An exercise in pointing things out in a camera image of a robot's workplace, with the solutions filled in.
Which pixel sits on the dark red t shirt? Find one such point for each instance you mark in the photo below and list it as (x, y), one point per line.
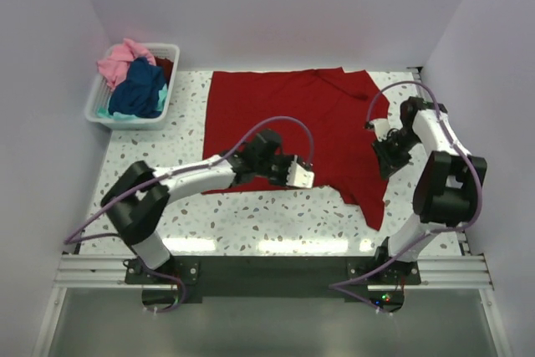
(167, 67)

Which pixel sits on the pink t shirt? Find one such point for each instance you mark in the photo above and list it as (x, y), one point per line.
(114, 67)

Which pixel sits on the white plastic laundry basket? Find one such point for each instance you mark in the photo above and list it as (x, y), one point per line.
(99, 94)

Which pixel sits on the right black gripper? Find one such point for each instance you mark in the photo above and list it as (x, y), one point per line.
(388, 164)

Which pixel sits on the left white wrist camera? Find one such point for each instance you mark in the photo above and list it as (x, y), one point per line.
(300, 174)

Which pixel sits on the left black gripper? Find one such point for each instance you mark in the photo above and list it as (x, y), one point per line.
(287, 160)

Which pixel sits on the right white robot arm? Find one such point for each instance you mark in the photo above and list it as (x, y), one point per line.
(448, 194)

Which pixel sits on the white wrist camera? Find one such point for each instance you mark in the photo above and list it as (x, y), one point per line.
(300, 174)
(381, 128)

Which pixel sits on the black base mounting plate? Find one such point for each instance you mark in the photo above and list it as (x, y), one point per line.
(191, 279)

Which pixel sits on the dark blue t shirt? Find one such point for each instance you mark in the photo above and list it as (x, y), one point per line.
(138, 94)

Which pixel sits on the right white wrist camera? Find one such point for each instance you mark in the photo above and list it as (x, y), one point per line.
(381, 128)

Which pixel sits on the light teal t shirt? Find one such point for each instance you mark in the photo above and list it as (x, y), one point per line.
(103, 112)

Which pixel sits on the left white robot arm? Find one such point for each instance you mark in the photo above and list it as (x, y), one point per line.
(136, 202)

